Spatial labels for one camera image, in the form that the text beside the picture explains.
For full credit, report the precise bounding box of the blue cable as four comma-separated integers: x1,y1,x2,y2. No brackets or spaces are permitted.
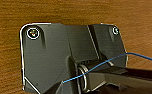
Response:
62,52,152,84

